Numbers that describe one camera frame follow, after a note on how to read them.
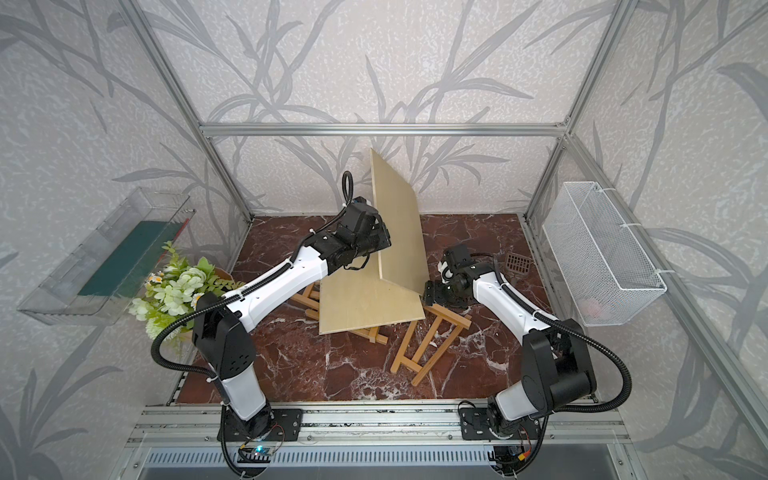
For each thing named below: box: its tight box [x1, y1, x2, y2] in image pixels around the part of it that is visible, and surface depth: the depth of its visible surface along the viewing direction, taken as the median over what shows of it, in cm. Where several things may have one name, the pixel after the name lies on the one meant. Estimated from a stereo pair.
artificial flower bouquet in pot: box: [129, 241, 244, 340], surface depth 65 cm
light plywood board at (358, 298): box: [319, 252, 426, 335], surface depth 88 cm
